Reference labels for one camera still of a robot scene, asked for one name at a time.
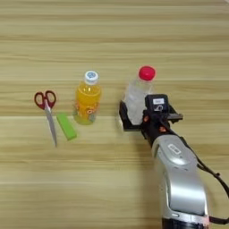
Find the green rectangular block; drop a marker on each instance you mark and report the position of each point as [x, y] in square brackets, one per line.
[66, 126]

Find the black box with white label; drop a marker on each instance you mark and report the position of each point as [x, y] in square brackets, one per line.
[156, 104]

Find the orange juice bottle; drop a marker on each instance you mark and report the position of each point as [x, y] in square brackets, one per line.
[87, 101]

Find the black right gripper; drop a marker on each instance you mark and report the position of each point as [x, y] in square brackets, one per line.
[156, 128]

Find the clear bottle with red cap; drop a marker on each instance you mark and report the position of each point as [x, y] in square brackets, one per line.
[137, 95]

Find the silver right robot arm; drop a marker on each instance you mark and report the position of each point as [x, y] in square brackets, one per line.
[182, 179]

